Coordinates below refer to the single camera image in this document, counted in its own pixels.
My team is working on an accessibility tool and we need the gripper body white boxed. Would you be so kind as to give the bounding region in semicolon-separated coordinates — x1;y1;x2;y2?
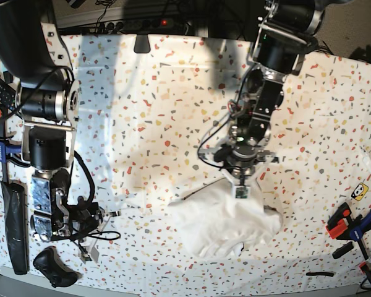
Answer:
69;202;121;263
200;144;279;199

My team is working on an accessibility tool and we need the white T-shirt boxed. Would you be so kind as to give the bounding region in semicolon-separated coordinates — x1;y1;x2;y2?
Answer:
167;179;283;259

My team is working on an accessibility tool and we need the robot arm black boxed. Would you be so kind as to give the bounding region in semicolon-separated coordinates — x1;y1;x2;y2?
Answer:
198;1;328;199
0;1;105;261

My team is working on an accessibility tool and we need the black game controller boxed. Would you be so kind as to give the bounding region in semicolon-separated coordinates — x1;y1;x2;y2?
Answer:
33;246;79;288

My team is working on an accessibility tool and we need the red blue bar clamp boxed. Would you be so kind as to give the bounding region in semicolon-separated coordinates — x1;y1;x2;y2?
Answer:
326;202;371;285

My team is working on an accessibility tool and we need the yellow cartoon face sticker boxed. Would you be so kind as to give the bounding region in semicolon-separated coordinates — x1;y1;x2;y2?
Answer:
351;183;369;201

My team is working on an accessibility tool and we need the small black bar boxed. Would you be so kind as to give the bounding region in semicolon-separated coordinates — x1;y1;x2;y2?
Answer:
332;242;354;259

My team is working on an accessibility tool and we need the terrazzo pattern tablecloth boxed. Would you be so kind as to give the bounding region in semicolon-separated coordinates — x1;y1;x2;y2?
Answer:
0;32;371;295

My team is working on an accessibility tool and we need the blue black bar clamp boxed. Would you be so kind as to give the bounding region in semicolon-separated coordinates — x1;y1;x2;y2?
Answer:
0;122;30;183

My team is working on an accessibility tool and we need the black power strip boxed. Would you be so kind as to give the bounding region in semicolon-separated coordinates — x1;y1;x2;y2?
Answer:
98;18;176;32

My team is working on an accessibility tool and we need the black TV remote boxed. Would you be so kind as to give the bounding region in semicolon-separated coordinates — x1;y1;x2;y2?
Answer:
0;78;15;111

